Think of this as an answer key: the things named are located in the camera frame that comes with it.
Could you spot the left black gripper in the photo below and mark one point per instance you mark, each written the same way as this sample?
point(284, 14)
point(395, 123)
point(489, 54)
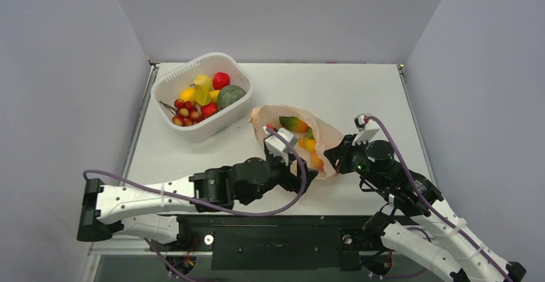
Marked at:
point(291, 182)

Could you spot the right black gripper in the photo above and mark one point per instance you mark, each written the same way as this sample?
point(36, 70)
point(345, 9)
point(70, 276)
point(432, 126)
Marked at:
point(343, 153)

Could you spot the translucent orange plastic bag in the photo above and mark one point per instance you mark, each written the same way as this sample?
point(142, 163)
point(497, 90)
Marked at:
point(326, 136)

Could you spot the green orange fake mango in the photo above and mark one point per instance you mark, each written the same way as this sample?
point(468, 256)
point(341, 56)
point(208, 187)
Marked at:
point(293, 124)

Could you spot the yellow fake pear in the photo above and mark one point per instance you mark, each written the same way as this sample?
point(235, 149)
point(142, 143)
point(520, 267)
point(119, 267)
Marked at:
point(204, 81)

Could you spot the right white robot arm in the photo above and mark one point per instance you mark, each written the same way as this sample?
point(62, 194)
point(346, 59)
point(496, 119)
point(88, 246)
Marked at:
point(460, 255)

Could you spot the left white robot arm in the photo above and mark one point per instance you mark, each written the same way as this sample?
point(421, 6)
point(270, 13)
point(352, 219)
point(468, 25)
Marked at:
point(140, 211)

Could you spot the orange fake fruit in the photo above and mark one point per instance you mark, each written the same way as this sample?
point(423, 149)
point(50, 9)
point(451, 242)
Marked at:
point(316, 162)

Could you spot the small yellow fake fruit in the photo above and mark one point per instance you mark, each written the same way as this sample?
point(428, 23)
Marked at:
point(307, 144)

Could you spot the green fake avocado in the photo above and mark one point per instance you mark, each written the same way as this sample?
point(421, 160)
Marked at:
point(229, 95)

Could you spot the yellow fake mango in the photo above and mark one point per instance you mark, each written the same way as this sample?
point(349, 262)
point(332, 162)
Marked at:
point(214, 95)

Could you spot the red fake grape bunch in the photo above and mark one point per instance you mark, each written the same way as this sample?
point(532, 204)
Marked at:
point(184, 113)

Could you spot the yellow fake lemon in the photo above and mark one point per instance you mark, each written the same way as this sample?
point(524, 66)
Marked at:
point(188, 94)

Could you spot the white plastic basket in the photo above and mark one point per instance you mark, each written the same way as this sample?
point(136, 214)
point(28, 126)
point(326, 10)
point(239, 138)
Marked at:
point(169, 87)

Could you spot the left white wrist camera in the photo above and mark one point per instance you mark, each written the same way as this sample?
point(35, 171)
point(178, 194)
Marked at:
point(279, 143)

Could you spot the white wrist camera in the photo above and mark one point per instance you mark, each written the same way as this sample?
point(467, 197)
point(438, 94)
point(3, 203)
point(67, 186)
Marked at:
point(279, 143)
point(367, 129)

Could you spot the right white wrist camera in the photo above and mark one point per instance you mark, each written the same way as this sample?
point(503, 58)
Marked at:
point(367, 129)

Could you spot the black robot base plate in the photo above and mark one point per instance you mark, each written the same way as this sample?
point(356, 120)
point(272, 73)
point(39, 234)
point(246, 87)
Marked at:
point(276, 242)

